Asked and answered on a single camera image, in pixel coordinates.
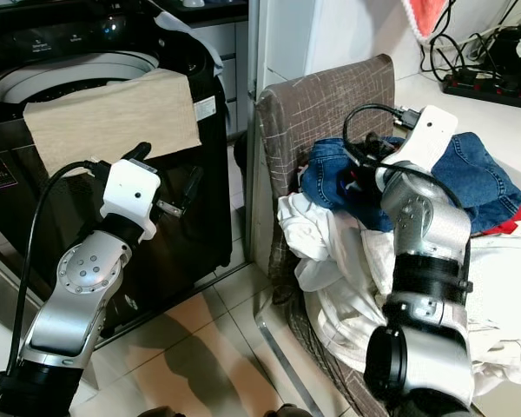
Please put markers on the blue denim jeans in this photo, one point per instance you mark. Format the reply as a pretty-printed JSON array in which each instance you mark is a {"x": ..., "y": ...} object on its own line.
[{"x": 486, "y": 178}]

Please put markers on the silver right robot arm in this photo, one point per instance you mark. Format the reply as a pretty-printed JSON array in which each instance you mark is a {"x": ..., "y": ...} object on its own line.
[{"x": 425, "y": 269}]

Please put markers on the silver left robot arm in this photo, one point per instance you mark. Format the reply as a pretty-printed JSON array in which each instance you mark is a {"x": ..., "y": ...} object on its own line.
[{"x": 74, "y": 295}]

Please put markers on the black top-load washing machine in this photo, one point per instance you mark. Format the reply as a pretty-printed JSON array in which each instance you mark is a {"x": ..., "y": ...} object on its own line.
[{"x": 4, "y": 130}]

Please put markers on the beige cloth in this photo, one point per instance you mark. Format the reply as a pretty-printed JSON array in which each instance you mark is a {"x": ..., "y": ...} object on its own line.
[{"x": 113, "y": 117}]

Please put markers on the brown fabric armchair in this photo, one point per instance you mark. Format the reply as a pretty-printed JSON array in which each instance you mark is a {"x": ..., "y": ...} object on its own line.
[{"x": 321, "y": 104}]

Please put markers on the white garment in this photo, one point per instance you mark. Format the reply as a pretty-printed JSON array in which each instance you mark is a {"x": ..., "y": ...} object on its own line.
[{"x": 339, "y": 261}]

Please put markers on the pale grey cloth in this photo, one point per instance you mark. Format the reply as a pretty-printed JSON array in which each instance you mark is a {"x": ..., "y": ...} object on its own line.
[{"x": 191, "y": 35}]

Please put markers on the black power strip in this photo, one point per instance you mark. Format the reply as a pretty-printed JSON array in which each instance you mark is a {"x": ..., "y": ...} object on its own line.
[{"x": 491, "y": 89}]

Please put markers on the red and white hanging cloth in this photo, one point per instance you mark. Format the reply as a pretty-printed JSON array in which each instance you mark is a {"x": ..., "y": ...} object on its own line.
[{"x": 424, "y": 14}]

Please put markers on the dark countertop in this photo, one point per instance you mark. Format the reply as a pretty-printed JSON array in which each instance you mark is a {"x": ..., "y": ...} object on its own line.
[{"x": 217, "y": 9}]

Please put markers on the red garment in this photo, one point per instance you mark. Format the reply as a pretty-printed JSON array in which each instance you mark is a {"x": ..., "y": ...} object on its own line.
[{"x": 508, "y": 228}]

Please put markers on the black device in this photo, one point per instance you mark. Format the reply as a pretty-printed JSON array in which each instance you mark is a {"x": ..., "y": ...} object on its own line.
[{"x": 517, "y": 48}]

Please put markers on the dark robot left foot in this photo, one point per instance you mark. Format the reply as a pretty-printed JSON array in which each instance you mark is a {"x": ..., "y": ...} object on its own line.
[{"x": 161, "y": 412}]

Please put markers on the dark robot foot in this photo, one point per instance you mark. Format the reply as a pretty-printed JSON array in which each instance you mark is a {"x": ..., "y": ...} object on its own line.
[
  {"x": 161, "y": 412},
  {"x": 285, "y": 411}
]

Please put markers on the dark robot right foot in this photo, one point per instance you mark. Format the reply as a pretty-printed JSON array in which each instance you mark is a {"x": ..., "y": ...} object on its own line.
[{"x": 285, "y": 411}]

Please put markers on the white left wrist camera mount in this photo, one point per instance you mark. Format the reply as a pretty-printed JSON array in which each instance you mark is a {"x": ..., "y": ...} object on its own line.
[{"x": 135, "y": 195}]

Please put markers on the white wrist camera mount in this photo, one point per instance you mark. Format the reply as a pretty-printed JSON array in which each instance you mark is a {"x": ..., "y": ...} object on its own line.
[
  {"x": 135, "y": 195},
  {"x": 425, "y": 139}
]

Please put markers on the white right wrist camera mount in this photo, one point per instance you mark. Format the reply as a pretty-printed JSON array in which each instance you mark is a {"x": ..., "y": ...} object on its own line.
[{"x": 425, "y": 139}]

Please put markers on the metal floor rail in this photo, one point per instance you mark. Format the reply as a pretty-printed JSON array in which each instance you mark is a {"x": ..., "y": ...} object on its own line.
[{"x": 282, "y": 356}]

